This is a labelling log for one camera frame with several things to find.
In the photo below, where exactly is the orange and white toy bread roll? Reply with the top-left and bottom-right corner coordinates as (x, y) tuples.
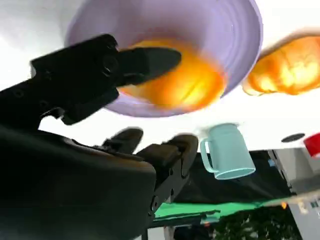
(241, 33), (320, 96)
(119, 39), (227, 111)

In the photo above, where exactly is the red container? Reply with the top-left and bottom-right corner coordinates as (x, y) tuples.
(303, 133), (320, 159)

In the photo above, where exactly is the lilac plate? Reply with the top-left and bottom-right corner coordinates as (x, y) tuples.
(64, 0), (264, 118)

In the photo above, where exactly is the green cloth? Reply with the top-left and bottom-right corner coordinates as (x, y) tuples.
(151, 198), (283, 225)

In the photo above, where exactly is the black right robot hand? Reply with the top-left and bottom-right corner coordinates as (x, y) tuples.
(0, 33), (200, 240)

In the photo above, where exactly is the black table cable grommet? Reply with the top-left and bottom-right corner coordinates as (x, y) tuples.
(281, 133), (306, 143)

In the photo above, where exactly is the green leafy plant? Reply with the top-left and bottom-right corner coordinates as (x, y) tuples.
(207, 208), (305, 240)

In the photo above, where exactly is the grey cabinet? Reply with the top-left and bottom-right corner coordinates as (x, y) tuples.
(267, 147), (320, 195)

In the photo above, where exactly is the black cloth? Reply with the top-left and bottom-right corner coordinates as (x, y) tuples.
(172, 149), (294, 205)

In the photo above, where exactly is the pale green mug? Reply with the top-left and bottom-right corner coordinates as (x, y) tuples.
(199, 122), (257, 180)

